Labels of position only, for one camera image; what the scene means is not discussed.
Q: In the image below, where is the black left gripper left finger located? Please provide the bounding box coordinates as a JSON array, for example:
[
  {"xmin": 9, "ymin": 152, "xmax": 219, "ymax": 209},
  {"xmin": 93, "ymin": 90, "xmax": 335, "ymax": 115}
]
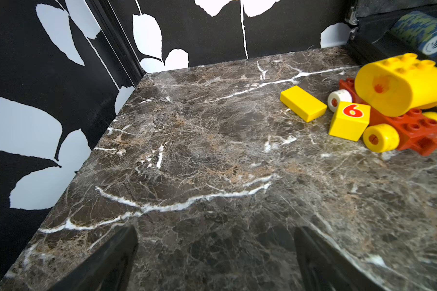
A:
[{"xmin": 49, "ymin": 226, "xmax": 138, "ymax": 291}]

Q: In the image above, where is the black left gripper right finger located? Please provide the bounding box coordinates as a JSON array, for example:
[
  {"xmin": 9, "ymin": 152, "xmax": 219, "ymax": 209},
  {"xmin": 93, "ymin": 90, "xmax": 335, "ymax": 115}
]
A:
[{"xmin": 294, "ymin": 226, "xmax": 384, "ymax": 291}]

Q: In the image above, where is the yellow number six cube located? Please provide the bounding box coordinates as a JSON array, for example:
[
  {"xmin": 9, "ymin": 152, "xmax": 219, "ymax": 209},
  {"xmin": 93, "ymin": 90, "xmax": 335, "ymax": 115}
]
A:
[{"xmin": 328, "ymin": 101, "xmax": 371, "ymax": 142}]

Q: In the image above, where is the flat yellow toy brick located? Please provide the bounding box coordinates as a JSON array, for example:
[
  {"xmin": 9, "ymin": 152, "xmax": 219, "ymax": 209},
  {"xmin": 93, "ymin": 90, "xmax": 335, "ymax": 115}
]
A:
[{"xmin": 280, "ymin": 86, "xmax": 328, "ymax": 122}]

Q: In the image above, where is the yellow rounded toy block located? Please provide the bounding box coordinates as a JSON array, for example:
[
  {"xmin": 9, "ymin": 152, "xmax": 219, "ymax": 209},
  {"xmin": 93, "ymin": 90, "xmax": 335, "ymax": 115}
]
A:
[{"xmin": 354, "ymin": 53, "xmax": 437, "ymax": 117}]

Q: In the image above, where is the black poker chip case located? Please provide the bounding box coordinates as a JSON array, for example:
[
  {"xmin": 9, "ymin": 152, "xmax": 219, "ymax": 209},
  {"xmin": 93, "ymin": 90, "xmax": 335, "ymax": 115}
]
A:
[{"xmin": 346, "ymin": 1, "xmax": 437, "ymax": 64}]

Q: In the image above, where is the blue green chip stack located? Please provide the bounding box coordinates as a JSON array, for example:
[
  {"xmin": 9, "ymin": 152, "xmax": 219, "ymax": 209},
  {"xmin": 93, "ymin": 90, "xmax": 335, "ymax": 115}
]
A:
[{"xmin": 390, "ymin": 11, "xmax": 437, "ymax": 57}]

